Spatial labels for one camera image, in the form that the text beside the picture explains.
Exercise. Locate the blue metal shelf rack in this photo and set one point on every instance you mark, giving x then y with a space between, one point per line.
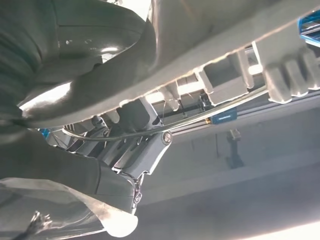
309 30

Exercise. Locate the small blue box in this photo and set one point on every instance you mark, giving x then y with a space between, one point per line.
223 116

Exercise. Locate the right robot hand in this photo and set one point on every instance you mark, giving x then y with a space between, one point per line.
62 165

